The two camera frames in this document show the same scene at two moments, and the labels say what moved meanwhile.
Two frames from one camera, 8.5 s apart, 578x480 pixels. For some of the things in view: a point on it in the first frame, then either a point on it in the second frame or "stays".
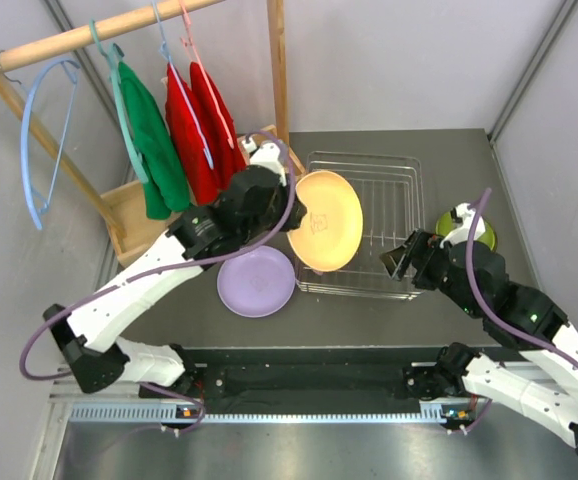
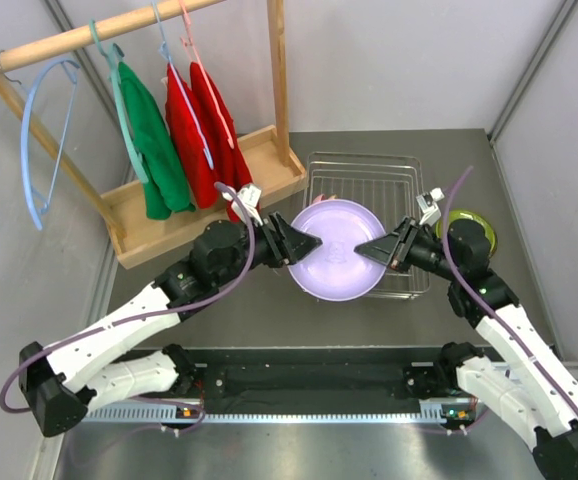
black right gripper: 423,247 → 394,247
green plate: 446,223 stays
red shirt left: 205,182 stays
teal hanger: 114,54 stays
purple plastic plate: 256,283 → 334,270
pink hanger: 191,41 stays
